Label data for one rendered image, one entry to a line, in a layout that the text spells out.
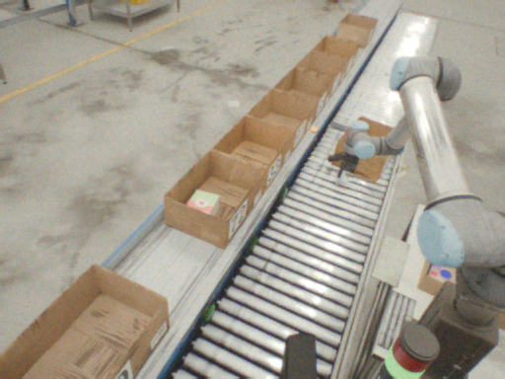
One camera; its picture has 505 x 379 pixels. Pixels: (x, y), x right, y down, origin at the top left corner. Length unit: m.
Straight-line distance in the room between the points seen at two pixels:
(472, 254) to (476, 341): 0.42
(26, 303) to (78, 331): 1.28
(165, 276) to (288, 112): 1.40
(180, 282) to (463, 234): 0.97
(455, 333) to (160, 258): 1.08
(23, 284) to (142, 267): 1.35
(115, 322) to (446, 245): 1.05
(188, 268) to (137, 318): 0.27
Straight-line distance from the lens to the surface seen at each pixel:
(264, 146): 2.22
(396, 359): 0.62
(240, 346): 1.56
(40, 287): 2.79
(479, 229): 1.12
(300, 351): 0.67
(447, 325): 1.44
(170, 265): 1.59
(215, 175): 1.95
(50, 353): 1.47
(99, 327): 1.47
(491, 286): 1.30
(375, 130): 2.67
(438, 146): 1.25
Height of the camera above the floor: 2.13
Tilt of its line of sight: 40 degrees down
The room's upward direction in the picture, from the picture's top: 8 degrees clockwise
